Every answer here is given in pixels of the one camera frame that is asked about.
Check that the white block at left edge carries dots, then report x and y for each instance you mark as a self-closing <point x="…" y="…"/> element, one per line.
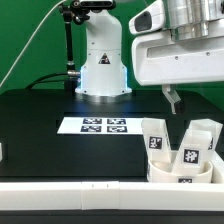
<point x="1" y="152"/>

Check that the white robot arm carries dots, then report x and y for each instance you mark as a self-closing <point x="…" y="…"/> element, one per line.
<point x="103" y="76"/>

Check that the white L-shaped fence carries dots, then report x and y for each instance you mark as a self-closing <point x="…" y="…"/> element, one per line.
<point x="116" y="195"/>

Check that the black camera stand pole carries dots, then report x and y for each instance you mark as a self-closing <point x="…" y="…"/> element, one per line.
<point x="69" y="40"/>

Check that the white marker sheet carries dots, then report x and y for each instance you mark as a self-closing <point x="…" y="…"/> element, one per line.
<point x="100" y="126"/>

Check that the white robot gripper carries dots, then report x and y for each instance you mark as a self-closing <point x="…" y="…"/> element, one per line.
<point x="178" y="43"/>

